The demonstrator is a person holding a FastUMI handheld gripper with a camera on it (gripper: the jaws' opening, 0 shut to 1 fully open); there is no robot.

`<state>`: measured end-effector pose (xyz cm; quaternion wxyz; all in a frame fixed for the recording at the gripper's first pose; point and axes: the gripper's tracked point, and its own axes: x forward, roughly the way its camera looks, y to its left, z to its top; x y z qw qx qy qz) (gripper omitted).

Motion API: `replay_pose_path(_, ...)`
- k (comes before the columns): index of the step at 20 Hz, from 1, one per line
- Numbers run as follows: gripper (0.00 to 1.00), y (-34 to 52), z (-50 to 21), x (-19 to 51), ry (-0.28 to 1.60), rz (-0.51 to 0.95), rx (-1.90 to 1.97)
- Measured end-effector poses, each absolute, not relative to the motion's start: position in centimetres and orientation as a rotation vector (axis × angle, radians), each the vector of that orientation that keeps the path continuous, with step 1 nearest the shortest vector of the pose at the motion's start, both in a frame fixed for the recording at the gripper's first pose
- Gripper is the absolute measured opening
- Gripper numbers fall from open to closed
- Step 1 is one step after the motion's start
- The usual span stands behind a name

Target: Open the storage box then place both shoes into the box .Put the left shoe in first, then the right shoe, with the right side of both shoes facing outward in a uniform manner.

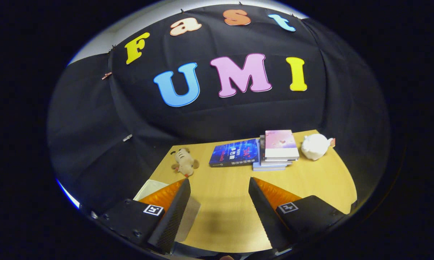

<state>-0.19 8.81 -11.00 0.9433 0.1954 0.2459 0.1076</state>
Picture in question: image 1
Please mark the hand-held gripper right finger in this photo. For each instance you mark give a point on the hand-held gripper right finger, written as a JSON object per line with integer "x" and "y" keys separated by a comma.
{"x": 265, "y": 216}

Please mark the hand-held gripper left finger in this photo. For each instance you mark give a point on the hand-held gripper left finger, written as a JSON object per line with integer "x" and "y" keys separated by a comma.
{"x": 171, "y": 220}

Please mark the beige fabric storage box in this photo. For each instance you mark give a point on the beige fabric storage box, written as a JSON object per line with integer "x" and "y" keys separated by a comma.
{"x": 189, "y": 220}

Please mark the light blue book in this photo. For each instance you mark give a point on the light blue book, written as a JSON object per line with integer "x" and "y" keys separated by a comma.
{"x": 267, "y": 167}

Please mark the tan plush dog toy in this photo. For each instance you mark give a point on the tan plush dog toy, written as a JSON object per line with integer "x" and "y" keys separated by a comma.
{"x": 185, "y": 162}

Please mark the dark blue book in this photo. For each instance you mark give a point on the dark blue book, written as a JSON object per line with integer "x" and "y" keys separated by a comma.
{"x": 235, "y": 152}

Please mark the white plush toy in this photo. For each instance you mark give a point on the white plush toy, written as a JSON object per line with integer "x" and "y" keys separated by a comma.
{"x": 315, "y": 146}

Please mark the silver cloth clip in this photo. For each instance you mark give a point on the silver cloth clip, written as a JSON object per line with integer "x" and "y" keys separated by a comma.
{"x": 127, "y": 137}

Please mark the copper cloth clip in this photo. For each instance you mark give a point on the copper cloth clip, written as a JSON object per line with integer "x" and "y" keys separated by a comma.
{"x": 106, "y": 76}

